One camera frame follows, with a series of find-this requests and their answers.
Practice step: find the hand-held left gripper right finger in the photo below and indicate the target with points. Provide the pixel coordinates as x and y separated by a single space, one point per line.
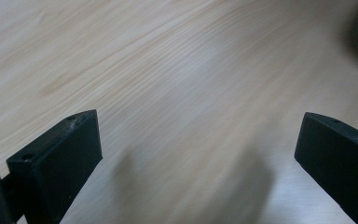
338 158

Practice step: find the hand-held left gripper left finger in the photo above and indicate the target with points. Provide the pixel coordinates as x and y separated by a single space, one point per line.
59 168

